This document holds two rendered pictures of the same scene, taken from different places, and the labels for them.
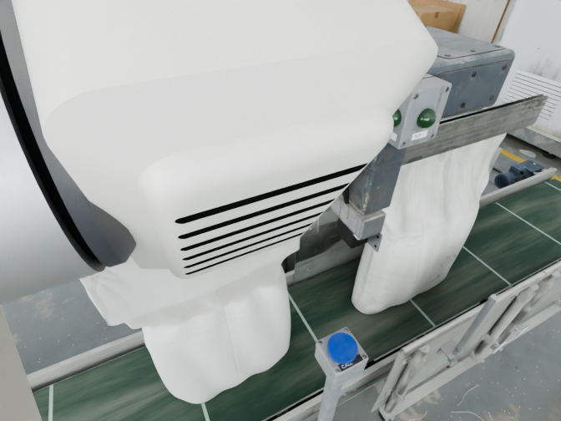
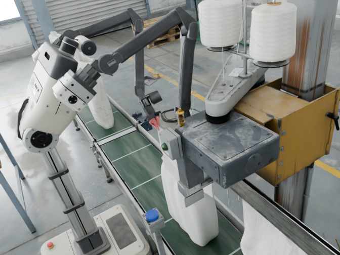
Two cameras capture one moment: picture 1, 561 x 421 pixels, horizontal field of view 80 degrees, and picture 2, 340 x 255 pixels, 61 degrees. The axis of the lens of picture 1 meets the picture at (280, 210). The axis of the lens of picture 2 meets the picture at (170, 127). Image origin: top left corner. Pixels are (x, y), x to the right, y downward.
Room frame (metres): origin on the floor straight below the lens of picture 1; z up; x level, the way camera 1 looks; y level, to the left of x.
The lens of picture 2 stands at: (0.50, -1.04, 1.89)
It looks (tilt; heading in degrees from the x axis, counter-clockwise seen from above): 32 degrees down; 91
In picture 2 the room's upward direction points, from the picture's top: 10 degrees counter-clockwise
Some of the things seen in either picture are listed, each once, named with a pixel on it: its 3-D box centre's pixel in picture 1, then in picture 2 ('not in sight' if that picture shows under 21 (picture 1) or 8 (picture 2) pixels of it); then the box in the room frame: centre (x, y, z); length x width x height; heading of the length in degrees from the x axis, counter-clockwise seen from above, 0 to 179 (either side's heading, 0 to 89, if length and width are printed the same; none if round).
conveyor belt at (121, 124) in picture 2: not in sight; (86, 101); (-0.57, 2.36, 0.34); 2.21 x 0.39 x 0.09; 116
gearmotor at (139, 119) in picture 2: not in sight; (139, 120); (0.14, 1.63, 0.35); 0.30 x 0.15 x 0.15; 116
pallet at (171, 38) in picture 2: not in sight; (163, 35); (0.59, 5.89, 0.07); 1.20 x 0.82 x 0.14; 24
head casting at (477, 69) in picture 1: (395, 108); (223, 157); (0.66, -0.24, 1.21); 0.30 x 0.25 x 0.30; 116
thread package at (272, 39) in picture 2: not in sight; (272, 30); (0.86, -0.13, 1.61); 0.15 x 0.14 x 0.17; 116
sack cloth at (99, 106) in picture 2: not in sight; (94, 90); (-0.25, 1.71, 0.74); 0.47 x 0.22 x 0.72; 114
